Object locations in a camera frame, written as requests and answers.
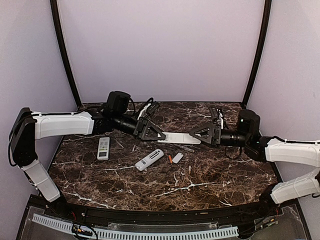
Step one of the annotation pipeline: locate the black left rear frame post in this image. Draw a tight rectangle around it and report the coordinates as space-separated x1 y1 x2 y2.
49 0 82 108

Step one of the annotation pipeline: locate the black frame post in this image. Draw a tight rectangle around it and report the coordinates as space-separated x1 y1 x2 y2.
49 0 82 108
241 0 272 109

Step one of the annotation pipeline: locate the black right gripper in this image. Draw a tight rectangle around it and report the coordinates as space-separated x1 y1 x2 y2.
190 123 250 148

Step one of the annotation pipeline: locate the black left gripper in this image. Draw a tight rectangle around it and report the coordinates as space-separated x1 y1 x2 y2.
113 112 166 142

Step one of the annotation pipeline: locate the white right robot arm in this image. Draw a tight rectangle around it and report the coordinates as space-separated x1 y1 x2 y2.
189 123 320 217

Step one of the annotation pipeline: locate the white remote with green buttons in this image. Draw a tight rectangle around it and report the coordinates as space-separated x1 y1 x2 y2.
97 137 110 161

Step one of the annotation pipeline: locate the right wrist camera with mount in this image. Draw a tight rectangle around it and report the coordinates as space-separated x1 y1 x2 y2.
209 106 261 137

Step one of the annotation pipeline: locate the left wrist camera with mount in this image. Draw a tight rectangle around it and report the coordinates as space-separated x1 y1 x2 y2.
106 90 161 121

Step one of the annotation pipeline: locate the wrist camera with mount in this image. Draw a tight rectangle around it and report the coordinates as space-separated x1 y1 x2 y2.
106 90 161 121
209 106 261 137

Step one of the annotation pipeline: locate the white battery cover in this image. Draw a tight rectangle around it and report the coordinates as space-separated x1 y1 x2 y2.
172 152 184 164

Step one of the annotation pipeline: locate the black curved front rail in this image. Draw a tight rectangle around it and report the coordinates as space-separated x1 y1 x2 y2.
27 194 298 226

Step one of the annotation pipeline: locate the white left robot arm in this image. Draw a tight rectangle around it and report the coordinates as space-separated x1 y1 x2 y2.
8 107 166 218

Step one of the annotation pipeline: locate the black right rear frame post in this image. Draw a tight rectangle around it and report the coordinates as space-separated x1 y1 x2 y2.
241 0 272 109

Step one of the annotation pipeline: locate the white remote with QR label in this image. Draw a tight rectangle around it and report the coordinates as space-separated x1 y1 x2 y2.
157 132 201 145

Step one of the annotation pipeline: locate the white remote with battery compartment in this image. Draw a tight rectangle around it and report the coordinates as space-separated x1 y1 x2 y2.
135 149 164 171

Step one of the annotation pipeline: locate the white slotted cable duct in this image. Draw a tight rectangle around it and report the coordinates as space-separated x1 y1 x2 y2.
32 214 239 240

